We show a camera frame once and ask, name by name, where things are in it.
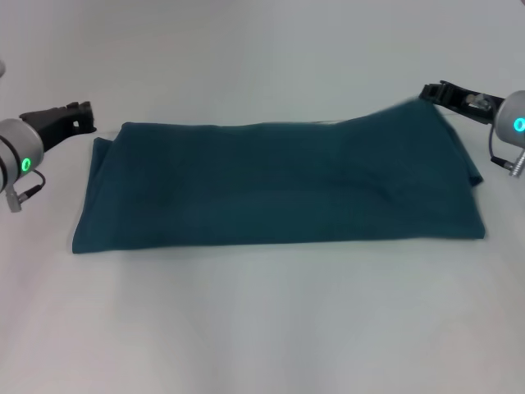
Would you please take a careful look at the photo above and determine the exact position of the left arm cable with plug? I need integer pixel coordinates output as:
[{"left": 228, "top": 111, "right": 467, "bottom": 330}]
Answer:
[{"left": 5, "top": 169, "right": 46, "bottom": 214}]

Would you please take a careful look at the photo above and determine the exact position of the teal shirt with FREE print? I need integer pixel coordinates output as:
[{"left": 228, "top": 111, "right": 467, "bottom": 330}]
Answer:
[{"left": 70, "top": 98, "right": 488, "bottom": 256}]

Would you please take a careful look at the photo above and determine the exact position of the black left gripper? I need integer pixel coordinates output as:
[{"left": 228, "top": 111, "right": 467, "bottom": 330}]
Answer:
[{"left": 18, "top": 99, "right": 98, "bottom": 153}]

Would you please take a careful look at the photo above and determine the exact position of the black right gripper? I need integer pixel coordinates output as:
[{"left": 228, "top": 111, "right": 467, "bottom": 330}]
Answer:
[{"left": 418, "top": 80, "right": 506, "bottom": 123}]

